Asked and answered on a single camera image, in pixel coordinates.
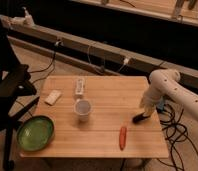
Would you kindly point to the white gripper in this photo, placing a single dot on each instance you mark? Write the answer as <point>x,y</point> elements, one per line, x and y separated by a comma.
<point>151,97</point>

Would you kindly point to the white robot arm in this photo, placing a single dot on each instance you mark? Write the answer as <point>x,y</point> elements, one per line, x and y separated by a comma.
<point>166,82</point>

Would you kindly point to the blue device on floor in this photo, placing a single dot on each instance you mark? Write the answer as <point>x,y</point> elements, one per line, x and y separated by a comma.
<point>160,105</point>

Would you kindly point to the orange carrot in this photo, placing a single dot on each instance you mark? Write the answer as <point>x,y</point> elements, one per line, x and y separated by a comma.
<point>122,137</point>

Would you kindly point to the white rectangular box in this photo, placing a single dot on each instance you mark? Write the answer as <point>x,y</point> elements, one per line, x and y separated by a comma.
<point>79,89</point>

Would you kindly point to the white sponge block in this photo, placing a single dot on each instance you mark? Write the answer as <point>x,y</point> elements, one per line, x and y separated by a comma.
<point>52,97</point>

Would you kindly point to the green bowl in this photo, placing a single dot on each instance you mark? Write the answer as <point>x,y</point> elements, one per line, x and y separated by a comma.
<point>35,133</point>

